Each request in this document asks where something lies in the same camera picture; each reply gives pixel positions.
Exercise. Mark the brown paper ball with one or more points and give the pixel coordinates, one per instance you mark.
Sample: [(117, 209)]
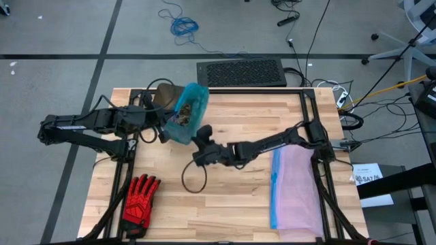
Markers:
[(185, 114)]

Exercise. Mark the black box device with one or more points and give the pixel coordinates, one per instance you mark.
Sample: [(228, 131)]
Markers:
[(425, 98)]

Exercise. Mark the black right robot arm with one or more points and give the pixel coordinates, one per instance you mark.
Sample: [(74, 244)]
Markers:
[(279, 139)]

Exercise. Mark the red black work glove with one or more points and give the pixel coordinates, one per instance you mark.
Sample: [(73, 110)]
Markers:
[(139, 204)]

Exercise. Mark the dark brown trash bin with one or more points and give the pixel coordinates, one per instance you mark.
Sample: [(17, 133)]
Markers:
[(165, 93)]

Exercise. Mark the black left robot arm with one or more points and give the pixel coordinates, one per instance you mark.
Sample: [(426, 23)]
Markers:
[(85, 126)]

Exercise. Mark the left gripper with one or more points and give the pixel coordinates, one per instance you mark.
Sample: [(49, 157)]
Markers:
[(146, 119)]

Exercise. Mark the white power strip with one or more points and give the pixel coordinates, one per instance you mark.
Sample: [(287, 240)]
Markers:
[(341, 98)]

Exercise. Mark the pink plastic trash bag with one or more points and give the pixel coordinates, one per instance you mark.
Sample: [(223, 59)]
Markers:
[(296, 190)]

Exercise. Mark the black power strip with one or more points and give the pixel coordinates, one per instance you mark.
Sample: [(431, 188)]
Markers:
[(287, 20)]

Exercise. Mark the blue plastic trash bag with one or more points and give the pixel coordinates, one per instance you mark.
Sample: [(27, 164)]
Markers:
[(190, 102)]

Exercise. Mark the black perforated computer case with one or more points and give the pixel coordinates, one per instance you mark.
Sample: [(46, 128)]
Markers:
[(242, 71)]

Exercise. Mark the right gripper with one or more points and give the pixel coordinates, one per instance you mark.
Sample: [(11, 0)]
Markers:
[(218, 153)]

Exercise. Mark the black side bench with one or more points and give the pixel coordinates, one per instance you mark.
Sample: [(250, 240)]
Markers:
[(395, 180)]

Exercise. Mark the white office chair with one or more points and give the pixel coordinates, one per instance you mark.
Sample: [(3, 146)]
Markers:
[(405, 51)]

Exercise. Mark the white printed paper sign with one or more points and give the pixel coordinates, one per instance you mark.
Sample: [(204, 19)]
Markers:
[(371, 183)]

